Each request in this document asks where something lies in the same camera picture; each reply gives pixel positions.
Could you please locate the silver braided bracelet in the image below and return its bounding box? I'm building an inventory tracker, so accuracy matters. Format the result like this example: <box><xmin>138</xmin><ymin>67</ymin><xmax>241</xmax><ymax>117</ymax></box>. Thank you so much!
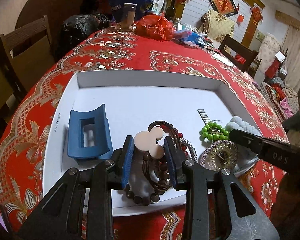
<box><xmin>198</xmin><ymin>139</ymin><xmax>239</xmax><ymax>168</ymax></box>
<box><xmin>177</xmin><ymin>137</ymin><xmax>198</xmax><ymax>163</ymax></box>

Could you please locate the green bead bracelet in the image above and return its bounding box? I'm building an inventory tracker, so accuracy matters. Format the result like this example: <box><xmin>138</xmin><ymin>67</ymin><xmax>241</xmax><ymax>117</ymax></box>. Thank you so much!
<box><xmin>199</xmin><ymin>122</ymin><xmax>230</xmax><ymax>142</ymax></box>

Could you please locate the white mouse-shaped hair tie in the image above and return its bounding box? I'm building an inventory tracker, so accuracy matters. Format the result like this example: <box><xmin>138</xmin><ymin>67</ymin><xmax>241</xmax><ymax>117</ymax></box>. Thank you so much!
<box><xmin>134</xmin><ymin>126</ymin><xmax>165</xmax><ymax>159</ymax></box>

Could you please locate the red bead bracelet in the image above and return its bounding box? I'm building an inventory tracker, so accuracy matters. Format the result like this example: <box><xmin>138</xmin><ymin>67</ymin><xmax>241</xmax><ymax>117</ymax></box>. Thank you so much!
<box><xmin>162</xmin><ymin>125</ymin><xmax>190</xmax><ymax>156</ymax></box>

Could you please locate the brown wooden bead bracelet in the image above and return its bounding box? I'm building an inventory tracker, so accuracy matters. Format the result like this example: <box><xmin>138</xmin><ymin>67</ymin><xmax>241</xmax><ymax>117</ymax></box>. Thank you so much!
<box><xmin>123</xmin><ymin>152</ymin><xmax>170</xmax><ymax>205</ymax></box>

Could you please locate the light blue fluffy scrunchie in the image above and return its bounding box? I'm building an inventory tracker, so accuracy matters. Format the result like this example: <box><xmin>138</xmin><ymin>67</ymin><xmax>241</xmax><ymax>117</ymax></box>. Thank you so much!
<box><xmin>225</xmin><ymin>115</ymin><xmax>262</xmax><ymax>165</ymax></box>

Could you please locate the blue hair claw clip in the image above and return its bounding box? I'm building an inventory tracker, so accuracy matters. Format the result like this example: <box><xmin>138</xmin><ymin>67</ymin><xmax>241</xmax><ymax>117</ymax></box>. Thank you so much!
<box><xmin>67</xmin><ymin>104</ymin><xmax>113</xmax><ymax>163</ymax></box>

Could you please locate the white shallow cardboard box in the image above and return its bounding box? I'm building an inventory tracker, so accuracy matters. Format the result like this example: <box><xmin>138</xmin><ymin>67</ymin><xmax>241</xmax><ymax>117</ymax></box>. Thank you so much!
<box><xmin>41</xmin><ymin>69</ymin><xmax>262</xmax><ymax>217</ymax></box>

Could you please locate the dark wooden chair far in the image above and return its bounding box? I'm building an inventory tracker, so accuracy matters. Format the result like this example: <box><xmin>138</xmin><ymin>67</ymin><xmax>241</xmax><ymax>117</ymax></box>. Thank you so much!
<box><xmin>218</xmin><ymin>34</ymin><xmax>258</xmax><ymax>72</ymax></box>

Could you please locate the dark wooden chair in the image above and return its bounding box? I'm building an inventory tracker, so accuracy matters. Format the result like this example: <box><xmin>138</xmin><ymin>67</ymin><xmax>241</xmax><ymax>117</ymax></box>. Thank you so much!
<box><xmin>218</xmin><ymin>34</ymin><xmax>258</xmax><ymax>72</ymax></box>
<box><xmin>0</xmin><ymin>15</ymin><xmax>55</xmax><ymax>97</ymax></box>

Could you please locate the beige curtain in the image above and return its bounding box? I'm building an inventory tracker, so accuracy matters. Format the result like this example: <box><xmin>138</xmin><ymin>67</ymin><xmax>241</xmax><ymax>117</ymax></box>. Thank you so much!
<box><xmin>275</xmin><ymin>10</ymin><xmax>300</xmax><ymax>93</ymax></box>

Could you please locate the red floral tablecloth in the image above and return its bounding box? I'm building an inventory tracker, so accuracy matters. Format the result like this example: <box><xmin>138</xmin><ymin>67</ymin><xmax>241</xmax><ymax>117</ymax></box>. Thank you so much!
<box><xmin>0</xmin><ymin>29</ymin><xmax>288</xmax><ymax>239</ymax></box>

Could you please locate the blue tissue packet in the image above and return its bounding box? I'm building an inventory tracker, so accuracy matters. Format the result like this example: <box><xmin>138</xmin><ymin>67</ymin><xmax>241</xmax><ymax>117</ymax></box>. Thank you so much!
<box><xmin>173</xmin><ymin>30</ymin><xmax>200</xmax><ymax>45</ymax></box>

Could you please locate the red plastic bag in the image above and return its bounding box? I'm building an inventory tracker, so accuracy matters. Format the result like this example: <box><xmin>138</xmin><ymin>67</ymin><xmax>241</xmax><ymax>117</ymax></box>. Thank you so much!
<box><xmin>136</xmin><ymin>14</ymin><xmax>175</xmax><ymax>41</ymax></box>

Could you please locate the framed red fu picture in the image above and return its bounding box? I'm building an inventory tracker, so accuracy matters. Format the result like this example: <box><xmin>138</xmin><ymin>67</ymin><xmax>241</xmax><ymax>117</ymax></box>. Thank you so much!
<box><xmin>209</xmin><ymin>0</ymin><xmax>238</xmax><ymax>17</ymax></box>

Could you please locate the black plastic bag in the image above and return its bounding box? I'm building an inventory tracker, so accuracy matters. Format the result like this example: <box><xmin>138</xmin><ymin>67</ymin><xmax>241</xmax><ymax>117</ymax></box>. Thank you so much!
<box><xmin>59</xmin><ymin>14</ymin><xmax>110</xmax><ymax>46</ymax></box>

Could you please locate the dark wooden chair left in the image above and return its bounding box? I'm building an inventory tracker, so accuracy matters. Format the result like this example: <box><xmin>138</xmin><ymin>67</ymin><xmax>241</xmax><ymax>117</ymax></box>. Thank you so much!
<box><xmin>0</xmin><ymin>15</ymin><xmax>55</xmax><ymax>97</ymax></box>

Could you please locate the dark wine bottle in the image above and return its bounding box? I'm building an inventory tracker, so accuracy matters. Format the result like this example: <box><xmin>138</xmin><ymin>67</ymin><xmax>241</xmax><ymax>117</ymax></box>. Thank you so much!
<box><xmin>165</xmin><ymin>0</ymin><xmax>176</xmax><ymax>21</ymax></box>

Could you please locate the glass jar with lid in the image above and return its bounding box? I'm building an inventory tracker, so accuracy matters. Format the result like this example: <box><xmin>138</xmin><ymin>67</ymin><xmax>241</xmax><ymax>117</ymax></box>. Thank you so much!
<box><xmin>121</xmin><ymin>3</ymin><xmax>137</xmax><ymax>30</ymax></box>

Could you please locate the blue plastic bag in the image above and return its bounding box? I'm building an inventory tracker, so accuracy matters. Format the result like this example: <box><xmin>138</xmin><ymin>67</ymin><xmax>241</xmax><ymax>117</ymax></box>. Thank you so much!
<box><xmin>108</xmin><ymin>0</ymin><xmax>153</xmax><ymax>22</ymax></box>

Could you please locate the round dark wooden tabletop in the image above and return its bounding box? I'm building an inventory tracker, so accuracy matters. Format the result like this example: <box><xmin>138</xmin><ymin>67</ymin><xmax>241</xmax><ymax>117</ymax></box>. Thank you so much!
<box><xmin>15</xmin><ymin>0</ymin><xmax>83</xmax><ymax>33</ymax></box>

